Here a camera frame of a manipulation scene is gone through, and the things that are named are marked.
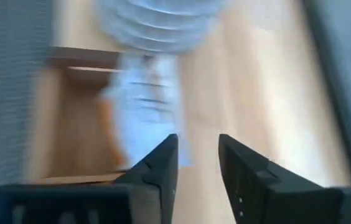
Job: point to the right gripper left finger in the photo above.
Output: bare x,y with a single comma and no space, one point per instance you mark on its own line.
132,202

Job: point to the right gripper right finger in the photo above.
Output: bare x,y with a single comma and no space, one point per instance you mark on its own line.
281,202

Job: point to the white orange Tazo tea packet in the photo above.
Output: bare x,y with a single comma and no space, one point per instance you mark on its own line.
147,109

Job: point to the wooden tea organiser box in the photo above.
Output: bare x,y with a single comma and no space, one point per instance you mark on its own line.
79,124

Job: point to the grey woven placemat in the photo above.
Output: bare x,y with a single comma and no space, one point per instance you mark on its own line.
7,93

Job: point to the succulent in triangle-patterned pot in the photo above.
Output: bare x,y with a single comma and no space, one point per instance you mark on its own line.
163,25

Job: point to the black metal table frame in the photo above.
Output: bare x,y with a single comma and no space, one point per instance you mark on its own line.
342,102

